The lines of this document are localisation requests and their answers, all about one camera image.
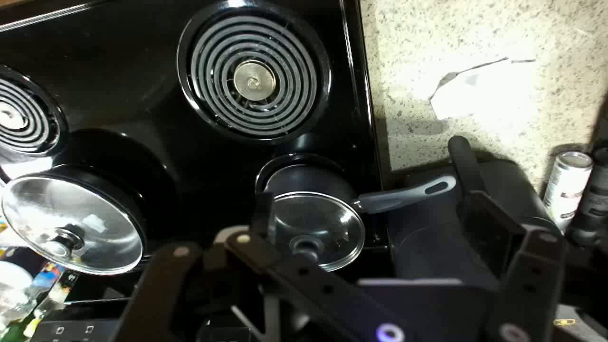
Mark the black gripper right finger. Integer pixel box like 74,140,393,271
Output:
448,135,566,342

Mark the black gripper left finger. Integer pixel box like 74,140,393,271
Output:
214,226,408,342

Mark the white paper towel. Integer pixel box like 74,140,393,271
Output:
427,57,537,133

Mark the black air fryer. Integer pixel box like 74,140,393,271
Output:
357,184,562,342

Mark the white spray can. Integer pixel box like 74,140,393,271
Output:
543,150,593,232

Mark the black electric stove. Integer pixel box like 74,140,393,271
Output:
0,0,380,245

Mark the large black pot with lid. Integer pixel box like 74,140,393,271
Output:
2,129,175,275

